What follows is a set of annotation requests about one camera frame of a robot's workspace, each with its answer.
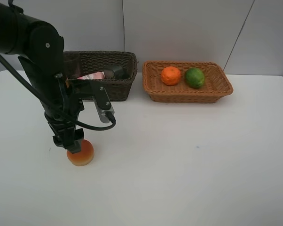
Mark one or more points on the round bread bun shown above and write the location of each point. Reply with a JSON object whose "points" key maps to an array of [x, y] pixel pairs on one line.
{"points": [[83, 157]]}

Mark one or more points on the pink lotion bottle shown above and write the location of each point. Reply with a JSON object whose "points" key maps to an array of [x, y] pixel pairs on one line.
{"points": [[92, 76]]}

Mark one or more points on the translucent purple plastic cup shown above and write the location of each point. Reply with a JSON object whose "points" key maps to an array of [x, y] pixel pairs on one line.
{"points": [[72, 68]]}

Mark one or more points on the dark green pump bottle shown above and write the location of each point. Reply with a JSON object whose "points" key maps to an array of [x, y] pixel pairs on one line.
{"points": [[115, 72]]}

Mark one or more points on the orange tangerine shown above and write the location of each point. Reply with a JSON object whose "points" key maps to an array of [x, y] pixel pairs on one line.
{"points": [[170, 75]]}

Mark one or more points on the green lime fruit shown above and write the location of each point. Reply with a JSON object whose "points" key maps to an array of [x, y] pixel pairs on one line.
{"points": [[194, 77]]}

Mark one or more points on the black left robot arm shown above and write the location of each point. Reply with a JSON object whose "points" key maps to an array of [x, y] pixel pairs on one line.
{"points": [[32, 50]]}

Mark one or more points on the dark brown wicker basket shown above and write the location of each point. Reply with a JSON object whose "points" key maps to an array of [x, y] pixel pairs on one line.
{"points": [[96, 61]]}

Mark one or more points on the light orange wicker basket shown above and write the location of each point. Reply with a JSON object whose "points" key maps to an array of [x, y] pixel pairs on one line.
{"points": [[216, 84]]}

